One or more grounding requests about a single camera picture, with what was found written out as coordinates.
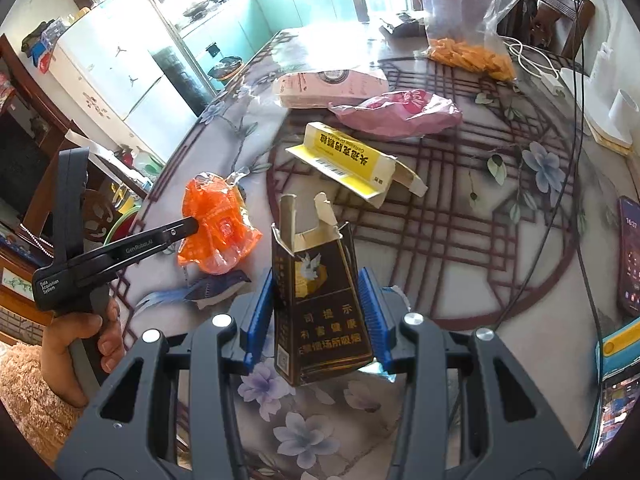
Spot dark cigarette pack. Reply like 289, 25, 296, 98
271, 192, 373, 387

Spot orange plastic wrapper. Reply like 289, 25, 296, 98
177, 168, 262, 275

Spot yellow medicine box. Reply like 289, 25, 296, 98
286, 122, 427, 209

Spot green kitchen trash bin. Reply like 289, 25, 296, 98
207, 56, 243, 82

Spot person's left hand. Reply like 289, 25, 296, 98
40, 298, 125, 408

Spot red bucket green rim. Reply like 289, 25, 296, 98
104, 206, 140, 245

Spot white refrigerator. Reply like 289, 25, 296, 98
49, 0, 212, 162

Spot pink plastic bag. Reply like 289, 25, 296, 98
329, 89, 463, 139

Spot pink tissue pack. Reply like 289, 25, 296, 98
272, 70, 388, 110

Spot tablet in blue case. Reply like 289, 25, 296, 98
587, 318, 640, 465

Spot dark smartphone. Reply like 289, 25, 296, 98
617, 196, 640, 318

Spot clear bag orange snacks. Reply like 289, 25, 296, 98
422, 0, 518, 82

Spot dark wooden chair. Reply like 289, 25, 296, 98
498, 0, 596, 60

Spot black cable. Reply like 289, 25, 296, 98
491, 0, 609, 453

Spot white charger cable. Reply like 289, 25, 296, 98
499, 34, 566, 98

